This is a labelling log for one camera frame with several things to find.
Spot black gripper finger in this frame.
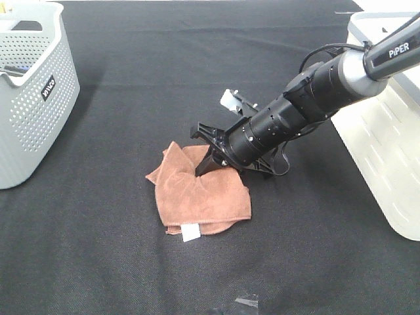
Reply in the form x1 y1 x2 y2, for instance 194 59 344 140
195 146 225 177

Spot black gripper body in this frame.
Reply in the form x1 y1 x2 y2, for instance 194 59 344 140
190 123 274 176

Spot brown microfiber towel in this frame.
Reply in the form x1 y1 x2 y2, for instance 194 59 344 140
146 141 251 236

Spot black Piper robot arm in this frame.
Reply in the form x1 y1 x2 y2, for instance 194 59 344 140
190 14 419 176

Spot black tablecloth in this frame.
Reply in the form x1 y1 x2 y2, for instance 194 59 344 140
1 1 419 314

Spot clear tape strip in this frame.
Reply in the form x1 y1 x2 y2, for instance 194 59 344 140
234 293 259 308

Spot white plastic storage box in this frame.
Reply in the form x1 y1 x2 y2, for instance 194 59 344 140
330 11 420 242

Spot grey perforated plastic basket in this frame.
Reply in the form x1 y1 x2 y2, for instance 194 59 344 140
1 1 80 189

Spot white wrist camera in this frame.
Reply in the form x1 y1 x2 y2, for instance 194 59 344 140
220 89 242 114

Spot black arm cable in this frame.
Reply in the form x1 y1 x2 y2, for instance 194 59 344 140
270 43 368 177

